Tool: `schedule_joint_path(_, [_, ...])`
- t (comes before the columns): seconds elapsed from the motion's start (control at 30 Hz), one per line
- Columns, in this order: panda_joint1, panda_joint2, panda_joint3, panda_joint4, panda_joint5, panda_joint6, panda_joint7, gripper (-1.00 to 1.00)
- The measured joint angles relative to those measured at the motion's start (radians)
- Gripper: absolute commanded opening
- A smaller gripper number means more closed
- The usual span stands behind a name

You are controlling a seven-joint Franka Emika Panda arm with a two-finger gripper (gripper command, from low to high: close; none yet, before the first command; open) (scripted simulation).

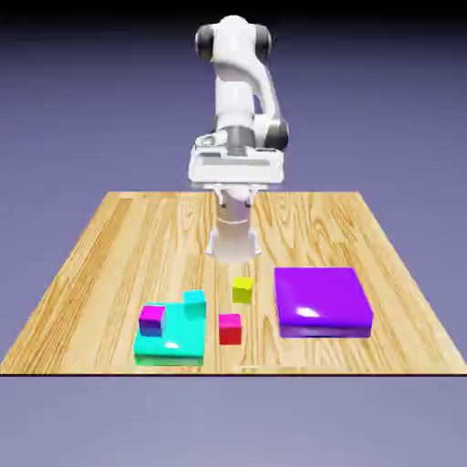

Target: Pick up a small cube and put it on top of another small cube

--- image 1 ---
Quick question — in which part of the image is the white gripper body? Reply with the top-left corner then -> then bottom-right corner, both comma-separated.
187,144 -> 285,191

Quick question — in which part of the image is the small yellow cube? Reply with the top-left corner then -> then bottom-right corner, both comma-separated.
232,275 -> 255,305

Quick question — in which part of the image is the small cyan cube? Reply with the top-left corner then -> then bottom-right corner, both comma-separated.
181,289 -> 208,321

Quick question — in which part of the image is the small red cube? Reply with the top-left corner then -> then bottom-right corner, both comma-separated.
217,312 -> 243,347

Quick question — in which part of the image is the small magenta cube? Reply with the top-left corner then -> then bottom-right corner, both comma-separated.
137,305 -> 168,338

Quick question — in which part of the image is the large purple box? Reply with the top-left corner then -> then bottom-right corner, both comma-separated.
273,265 -> 375,339

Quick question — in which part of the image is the large cyan box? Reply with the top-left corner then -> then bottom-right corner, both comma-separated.
132,301 -> 207,368

